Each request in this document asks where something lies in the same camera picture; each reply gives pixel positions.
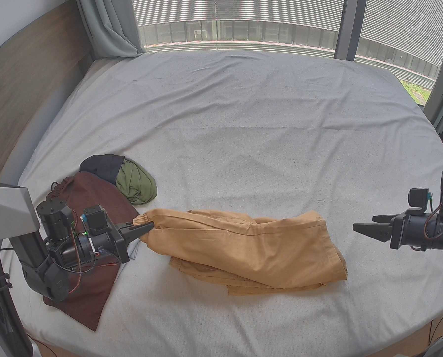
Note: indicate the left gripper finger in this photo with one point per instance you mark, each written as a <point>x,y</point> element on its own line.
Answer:
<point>134,236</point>
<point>139,227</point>

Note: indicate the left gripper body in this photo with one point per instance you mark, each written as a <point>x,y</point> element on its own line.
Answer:
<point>104,242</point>

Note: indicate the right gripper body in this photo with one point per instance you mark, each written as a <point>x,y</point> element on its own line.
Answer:
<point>411,232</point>

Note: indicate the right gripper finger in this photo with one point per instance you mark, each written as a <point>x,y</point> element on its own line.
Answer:
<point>385,219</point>
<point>377,232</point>

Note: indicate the tan trousers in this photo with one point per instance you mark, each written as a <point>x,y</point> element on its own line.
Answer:
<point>243,247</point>

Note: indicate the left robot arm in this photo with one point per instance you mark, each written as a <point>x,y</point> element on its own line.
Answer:
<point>54,219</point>

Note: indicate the bed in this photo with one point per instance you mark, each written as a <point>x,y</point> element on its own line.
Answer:
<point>243,125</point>

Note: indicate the green garment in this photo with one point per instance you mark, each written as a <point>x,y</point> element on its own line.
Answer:
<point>136,180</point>

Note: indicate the brown garment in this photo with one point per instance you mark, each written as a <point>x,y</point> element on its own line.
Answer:
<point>95,195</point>

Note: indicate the black garment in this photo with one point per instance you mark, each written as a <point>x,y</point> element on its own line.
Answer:
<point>98,166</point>

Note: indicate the window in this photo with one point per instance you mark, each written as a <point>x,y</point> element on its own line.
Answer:
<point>350,13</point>

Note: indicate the grey-green curtain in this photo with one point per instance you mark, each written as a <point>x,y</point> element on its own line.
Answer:
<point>102,20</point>

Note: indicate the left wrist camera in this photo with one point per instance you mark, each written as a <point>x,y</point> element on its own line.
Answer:
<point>95,218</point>

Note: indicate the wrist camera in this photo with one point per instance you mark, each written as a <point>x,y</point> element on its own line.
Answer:
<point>95,218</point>
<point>418,197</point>

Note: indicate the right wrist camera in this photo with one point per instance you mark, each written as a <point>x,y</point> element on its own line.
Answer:
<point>418,197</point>

